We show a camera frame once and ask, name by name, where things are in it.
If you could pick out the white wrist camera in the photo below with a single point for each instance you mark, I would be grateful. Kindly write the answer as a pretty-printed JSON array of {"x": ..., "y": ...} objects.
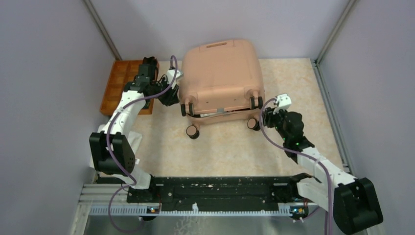
[
  {"x": 281, "y": 102},
  {"x": 172, "y": 76}
]

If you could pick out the aluminium rail frame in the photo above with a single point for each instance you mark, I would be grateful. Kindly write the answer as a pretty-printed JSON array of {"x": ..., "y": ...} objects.
[{"x": 109, "y": 196}]

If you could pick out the wooden compartment tray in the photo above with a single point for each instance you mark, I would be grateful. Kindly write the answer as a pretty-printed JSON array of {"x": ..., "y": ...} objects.
[{"x": 122, "y": 72}]

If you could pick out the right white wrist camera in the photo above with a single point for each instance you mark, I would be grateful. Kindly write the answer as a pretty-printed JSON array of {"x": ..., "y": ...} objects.
[{"x": 281, "y": 102}]

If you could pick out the rolled dark tie top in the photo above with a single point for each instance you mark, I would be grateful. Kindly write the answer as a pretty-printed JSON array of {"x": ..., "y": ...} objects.
[{"x": 152, "y": 61}]

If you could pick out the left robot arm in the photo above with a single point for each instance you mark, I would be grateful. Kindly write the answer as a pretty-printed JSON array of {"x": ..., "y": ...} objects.
[{"x": 114, "y": 145}]

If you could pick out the white cloth under left arm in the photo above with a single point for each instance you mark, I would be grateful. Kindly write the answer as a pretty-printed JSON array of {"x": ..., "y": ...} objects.
[{"x": 134, "y": 139}]

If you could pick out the pink suitcase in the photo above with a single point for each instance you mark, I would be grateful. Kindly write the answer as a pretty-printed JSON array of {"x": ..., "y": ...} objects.
[{"x": 221, "y": 81}]

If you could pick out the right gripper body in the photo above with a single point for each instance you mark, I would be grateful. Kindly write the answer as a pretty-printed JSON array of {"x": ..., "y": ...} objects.
[{"x": 274, "y": 120}]

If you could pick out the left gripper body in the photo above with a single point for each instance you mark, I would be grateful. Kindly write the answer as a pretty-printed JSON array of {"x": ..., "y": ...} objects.
[{"x": 166, "y": 98}]

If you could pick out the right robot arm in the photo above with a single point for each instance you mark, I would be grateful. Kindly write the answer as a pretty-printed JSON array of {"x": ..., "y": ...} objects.
[{"x": 351, "y": 203}]

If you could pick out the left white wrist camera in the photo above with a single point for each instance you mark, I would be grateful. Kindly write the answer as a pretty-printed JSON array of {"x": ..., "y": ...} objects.
[{"x": 172, "y": 76}]

